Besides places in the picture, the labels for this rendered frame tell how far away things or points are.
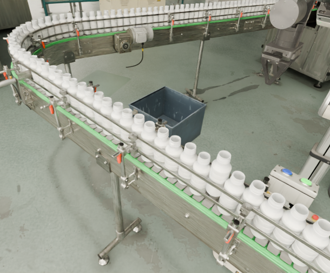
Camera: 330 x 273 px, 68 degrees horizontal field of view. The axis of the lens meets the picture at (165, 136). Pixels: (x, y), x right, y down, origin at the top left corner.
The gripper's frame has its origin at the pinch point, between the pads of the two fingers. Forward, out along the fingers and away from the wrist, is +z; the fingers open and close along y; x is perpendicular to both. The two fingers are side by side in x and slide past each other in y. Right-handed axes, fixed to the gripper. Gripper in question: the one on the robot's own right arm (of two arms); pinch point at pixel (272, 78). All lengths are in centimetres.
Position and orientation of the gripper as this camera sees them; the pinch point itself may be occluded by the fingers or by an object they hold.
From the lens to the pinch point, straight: 74.9
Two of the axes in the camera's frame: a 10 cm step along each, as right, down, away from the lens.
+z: -0.6, 7.8, 6.3
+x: 7.7, 4.3, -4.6
